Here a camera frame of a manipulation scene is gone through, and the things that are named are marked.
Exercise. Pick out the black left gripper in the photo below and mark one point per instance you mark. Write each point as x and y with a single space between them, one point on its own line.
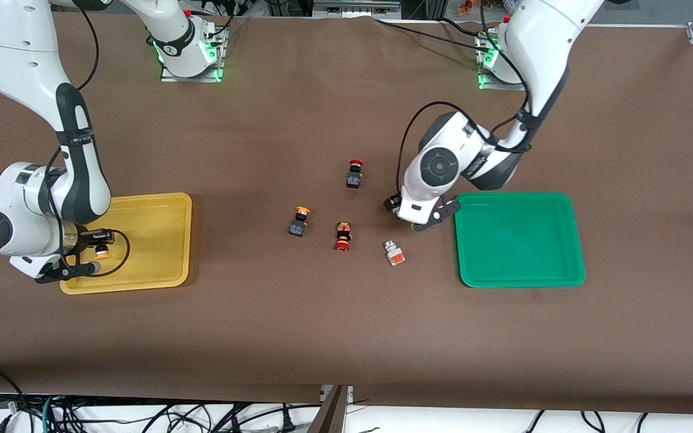
391 203

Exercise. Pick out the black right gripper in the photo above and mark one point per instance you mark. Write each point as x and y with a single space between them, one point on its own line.
89 238

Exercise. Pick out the yellow push button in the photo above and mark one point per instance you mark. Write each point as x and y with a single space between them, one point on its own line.
102 251
298 227

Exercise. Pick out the green button white orange body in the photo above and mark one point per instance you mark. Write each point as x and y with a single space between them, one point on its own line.
395 257

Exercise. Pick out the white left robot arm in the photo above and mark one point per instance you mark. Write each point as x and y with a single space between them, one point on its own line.
539 36

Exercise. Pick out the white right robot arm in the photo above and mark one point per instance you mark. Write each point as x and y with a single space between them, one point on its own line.
21 48

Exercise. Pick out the red button black body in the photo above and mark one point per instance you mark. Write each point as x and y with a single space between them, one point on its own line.
354 178

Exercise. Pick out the red button orange body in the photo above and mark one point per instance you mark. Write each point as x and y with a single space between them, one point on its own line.
343 231

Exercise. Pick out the yellow plastic tray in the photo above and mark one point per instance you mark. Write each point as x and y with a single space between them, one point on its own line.
154 240

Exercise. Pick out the green plastic tray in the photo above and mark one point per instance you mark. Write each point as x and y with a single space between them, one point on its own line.
518 240

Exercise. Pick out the brown table mat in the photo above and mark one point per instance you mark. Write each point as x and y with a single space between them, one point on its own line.
346 337

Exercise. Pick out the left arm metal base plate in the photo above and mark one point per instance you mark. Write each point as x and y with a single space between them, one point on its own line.
483 81

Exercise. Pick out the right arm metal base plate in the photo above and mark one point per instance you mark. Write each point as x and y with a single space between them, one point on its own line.
193 79

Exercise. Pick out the aluminium frame bar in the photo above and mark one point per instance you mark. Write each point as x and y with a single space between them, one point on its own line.
355 7

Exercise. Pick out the aluminium profile post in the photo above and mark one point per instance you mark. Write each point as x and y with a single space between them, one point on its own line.
334 415

